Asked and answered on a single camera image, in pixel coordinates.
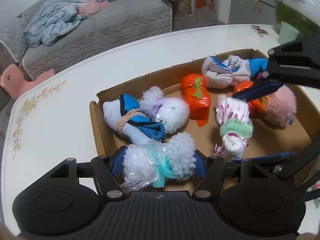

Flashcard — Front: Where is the blue knit pink band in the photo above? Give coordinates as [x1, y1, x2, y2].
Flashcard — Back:
[249, 58, 268, 80]

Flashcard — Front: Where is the pink fluffy blue knit hat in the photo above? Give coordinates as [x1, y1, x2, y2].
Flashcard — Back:
[260, 85, 297, 129]

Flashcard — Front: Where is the bubble wrap teal tie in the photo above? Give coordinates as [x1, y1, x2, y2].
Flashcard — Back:
[120, 132, 196, 192]

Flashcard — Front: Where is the white magenta cloth green scrunchie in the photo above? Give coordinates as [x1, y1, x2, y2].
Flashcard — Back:
[214, 94, 253, 162]

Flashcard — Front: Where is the white towel blue trim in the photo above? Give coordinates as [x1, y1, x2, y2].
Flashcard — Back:
[201, 55, 251, 89]

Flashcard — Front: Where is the white bubble wrap purple tie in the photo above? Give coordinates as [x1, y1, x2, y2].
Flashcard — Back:
[139, 86, 190, 134]

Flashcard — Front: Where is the orange bag green tie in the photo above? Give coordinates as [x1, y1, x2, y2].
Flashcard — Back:
[180, 74, 211, 127]

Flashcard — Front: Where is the blue white sock bundle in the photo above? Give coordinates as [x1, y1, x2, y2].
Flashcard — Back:
[102, 93, 167, 145]

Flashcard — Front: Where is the seed shells pile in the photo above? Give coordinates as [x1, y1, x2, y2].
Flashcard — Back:
[252, 24, 268, 36]

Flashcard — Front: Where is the mint green plastic cup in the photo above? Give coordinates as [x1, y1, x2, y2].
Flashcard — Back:
[278, 22, 299, 44]

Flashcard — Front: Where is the shallow cardboard box tray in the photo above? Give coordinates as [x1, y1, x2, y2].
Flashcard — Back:
[89, 49, 319, 193]

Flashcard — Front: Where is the grey cabinet with shelves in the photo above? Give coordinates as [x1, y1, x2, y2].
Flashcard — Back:
[228, 0, 279, 28]

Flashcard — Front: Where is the glass fish tank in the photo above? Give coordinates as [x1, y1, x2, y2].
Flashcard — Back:
[274, 0, 319, 38]

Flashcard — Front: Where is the fridge with flower stickers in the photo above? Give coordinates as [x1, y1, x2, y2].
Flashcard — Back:
[172, 0, 234, 29]

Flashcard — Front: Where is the pink plastic child chair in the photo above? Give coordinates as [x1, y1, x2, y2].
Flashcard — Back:
[1, 64, 55, 100]

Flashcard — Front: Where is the grey quilted sofa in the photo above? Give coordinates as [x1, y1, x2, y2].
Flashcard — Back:
[0, 0, 196, 81]

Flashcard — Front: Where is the light blue blanket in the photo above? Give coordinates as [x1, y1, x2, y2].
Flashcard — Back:
[23, 0, 111, 48]

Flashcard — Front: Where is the pink garment on sofa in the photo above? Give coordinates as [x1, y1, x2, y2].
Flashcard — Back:
[77, 0, 110, 15]

